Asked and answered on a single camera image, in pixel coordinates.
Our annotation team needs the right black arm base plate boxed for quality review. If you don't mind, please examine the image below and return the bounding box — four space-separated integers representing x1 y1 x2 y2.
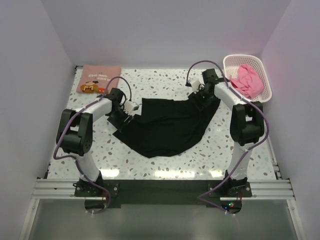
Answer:
208 178 253 198

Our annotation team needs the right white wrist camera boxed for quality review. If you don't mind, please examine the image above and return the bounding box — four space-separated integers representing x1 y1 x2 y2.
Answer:
188 79 201 91

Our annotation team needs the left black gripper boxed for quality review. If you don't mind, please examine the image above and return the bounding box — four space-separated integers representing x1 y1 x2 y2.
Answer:
107 106 134 134

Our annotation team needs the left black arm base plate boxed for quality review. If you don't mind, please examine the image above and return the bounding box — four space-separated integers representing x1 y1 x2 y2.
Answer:
72 180 120 197

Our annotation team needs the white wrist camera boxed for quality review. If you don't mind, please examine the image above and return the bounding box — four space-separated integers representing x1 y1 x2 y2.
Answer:
124 101 139 114
188 79 201 91

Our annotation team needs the folded pink printed t shirt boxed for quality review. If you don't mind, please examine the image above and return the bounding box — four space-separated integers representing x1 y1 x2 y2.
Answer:
76 65 122 94

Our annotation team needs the black t shirt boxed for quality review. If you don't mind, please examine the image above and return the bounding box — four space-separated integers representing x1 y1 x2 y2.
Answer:
113 98 221 158

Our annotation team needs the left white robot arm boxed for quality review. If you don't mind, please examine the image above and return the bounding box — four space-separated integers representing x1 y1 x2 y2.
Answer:
53 88 139 197

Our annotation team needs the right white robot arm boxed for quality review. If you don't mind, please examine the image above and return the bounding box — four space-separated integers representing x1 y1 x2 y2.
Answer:
189 68 269 197

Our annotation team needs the aluminium front rail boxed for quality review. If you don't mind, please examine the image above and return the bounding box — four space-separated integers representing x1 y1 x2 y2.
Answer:
31 179 295 200

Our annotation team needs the white plastic laundry basket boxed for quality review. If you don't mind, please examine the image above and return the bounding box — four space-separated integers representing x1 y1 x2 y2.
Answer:
223 54 272 103

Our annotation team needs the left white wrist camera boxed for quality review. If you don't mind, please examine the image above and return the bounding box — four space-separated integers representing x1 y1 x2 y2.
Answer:
124 101 139 114

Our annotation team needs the pink crumpled t shirt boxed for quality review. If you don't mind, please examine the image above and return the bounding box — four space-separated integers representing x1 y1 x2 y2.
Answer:
229 64 264 99

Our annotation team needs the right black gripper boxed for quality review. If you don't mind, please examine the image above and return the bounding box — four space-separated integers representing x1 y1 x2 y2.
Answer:
188 86 214 113

